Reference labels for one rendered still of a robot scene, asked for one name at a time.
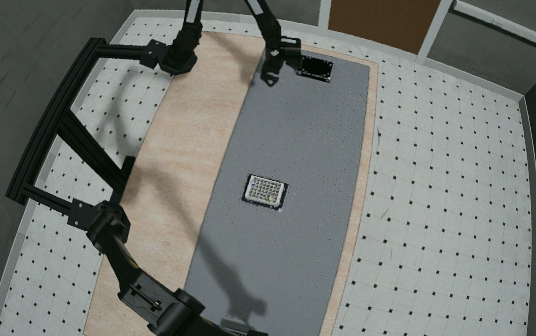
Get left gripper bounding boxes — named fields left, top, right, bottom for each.
left=260, top=54, right=281, bottom=87

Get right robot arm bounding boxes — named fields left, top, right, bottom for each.
left=86, top=204, right=240, bottom=336

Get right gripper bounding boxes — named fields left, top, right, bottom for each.
left=247, top=329, right=269, bottom=336

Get white grid rack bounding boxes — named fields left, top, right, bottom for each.
left=245, top=175, right=284, bottom=206

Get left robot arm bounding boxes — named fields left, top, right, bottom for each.
left=162, top=0, right=303, bottom=70

